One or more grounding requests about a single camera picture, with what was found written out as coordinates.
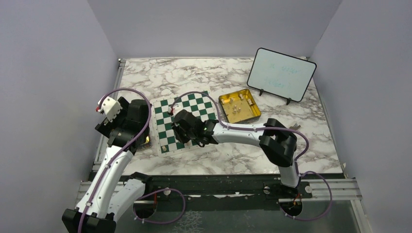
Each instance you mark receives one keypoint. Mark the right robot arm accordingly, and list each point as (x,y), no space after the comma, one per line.
(277,142)

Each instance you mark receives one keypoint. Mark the small grey key object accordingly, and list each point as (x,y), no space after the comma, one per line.
(295,127)

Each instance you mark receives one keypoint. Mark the small whiteboard on stand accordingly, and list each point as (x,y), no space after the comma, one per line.
(280,74)

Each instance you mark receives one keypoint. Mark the gold tin with dark pieces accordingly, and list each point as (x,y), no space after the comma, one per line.
(147,143)

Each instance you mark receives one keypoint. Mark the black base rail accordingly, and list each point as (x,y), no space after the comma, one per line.
(241,192)

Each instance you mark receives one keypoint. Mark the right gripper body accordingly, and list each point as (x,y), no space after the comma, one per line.
(183,137)

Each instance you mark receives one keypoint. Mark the gold tin with light pieces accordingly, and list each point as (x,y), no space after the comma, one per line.
(239,107)

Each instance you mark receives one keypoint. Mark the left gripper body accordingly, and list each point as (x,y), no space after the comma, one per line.
(107,126)

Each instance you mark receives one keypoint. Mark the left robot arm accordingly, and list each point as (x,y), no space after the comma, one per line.
(126,126)

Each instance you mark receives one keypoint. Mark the green white chess board mat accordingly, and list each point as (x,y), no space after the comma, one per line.
(177,121)

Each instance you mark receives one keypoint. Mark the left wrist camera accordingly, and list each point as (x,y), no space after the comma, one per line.
(110,107)

